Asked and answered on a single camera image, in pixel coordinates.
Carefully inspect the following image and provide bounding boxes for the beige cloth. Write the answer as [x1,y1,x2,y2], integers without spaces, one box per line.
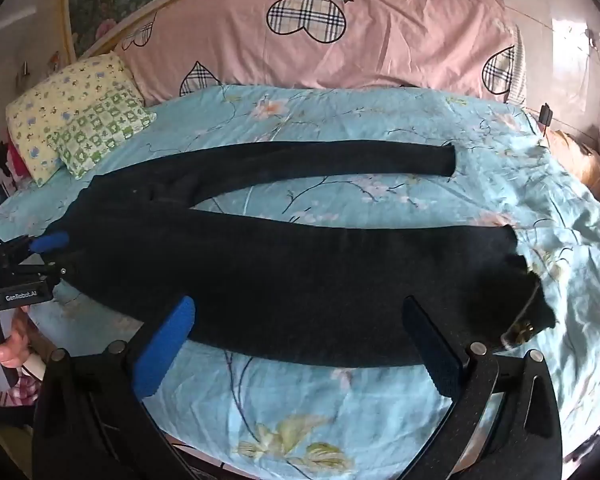
[545,127,600,195]

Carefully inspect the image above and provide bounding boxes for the grey striped pillow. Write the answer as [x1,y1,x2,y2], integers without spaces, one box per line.
[505,22,530,107]

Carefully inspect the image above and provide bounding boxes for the red cloth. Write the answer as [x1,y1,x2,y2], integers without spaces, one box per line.
[5,140,32,182]

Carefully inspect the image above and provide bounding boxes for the yellow and green patterned pillow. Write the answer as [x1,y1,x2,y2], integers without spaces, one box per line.
[5,52,158,188]

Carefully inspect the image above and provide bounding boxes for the person's left hand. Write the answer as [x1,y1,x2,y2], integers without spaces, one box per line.
[0,316,31,377]

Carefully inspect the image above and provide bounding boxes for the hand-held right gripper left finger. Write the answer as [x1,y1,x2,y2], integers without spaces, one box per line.
[32,295,197,480]

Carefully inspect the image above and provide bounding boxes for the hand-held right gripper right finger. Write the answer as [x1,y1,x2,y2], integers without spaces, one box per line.
[401,296,563,480]

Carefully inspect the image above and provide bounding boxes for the black pants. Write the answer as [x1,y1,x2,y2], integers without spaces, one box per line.
[55,141,557,368]

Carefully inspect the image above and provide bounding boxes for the pink plaid clothing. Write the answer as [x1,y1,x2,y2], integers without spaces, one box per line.
[0,355,47,412]

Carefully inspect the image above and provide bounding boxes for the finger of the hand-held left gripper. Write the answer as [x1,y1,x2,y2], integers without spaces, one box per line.
[11,231,69,262]
[30,256,74,286]

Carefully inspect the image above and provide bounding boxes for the light blue floral bed sheet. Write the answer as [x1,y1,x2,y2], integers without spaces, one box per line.
[0,82,600,471]

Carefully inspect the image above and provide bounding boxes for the pink pillow with plaid hearts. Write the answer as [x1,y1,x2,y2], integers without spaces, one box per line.
[114,0,516,107]

